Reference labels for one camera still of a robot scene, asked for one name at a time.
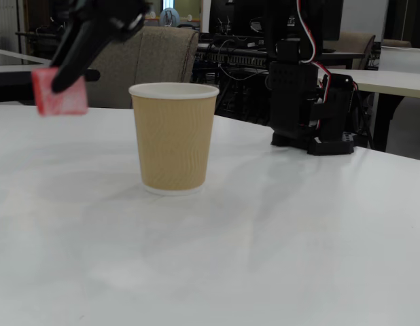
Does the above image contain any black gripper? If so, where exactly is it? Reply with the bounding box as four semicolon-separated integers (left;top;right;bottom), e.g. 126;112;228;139
49;0;154;94

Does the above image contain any red foam cube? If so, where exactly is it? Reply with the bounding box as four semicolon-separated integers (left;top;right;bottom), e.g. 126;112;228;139
31;66;90;117

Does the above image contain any black five-joint robot arm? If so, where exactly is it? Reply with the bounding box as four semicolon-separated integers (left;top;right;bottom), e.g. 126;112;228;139
264;0;361;157

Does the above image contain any white paper cup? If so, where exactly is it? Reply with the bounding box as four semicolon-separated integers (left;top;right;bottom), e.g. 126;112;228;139
128;81;220;197

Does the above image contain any dark workbench with equipment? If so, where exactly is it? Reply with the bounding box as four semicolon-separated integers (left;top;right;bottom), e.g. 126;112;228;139
15;13;71;65

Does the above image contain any dark-edged grey table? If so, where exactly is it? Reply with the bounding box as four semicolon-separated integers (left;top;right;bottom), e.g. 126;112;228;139
0;47;101;105

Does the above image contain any grey-brown fabric chair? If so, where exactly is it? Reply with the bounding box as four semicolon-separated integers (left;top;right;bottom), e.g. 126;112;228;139
76;24;200;109

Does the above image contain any round blue sign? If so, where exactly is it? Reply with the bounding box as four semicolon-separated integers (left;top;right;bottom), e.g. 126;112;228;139
159;7;179;27

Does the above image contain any wide black computer monitor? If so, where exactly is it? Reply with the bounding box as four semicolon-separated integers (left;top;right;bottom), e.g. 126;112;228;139
209;0;266;35

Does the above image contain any narrow black monitor on stand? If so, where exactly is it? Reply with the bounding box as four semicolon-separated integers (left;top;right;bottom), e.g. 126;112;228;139
318;0;344;54

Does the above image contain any beige-edged white table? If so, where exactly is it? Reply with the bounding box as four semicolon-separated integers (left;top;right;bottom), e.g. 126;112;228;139
320;66;420;153

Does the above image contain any tan chair backrest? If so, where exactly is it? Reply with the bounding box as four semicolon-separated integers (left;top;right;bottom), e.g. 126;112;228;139
381;39;413;49

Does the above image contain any plain white desk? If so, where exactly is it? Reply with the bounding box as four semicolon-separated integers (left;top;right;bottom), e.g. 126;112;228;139
379;46;420;72

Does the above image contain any black desk with cable tray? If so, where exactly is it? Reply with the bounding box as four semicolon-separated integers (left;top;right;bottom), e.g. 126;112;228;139
195;32;273;103

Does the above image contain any red white black servo cable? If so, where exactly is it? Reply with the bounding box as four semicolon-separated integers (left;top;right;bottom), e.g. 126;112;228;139
296;0;319;65
311;60;334;132

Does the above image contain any tan chair with dark frame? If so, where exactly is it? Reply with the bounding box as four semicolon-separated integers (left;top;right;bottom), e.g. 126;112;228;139
323;32;377;71

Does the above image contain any thin black power cable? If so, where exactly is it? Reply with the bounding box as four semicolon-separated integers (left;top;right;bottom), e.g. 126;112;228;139
352;83;377;150

